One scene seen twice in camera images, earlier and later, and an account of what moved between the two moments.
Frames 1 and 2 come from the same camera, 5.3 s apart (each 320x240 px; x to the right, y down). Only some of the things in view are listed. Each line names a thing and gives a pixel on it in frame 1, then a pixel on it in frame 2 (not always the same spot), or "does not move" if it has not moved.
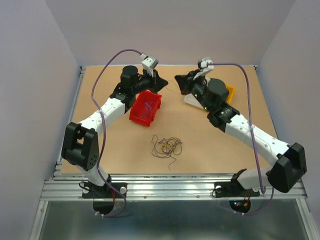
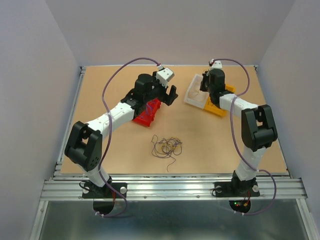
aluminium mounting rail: [118, 186] does not move
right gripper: [186, 81] → [206, 75]
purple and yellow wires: [166, 147] does not move
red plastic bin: [147, 104] does not move
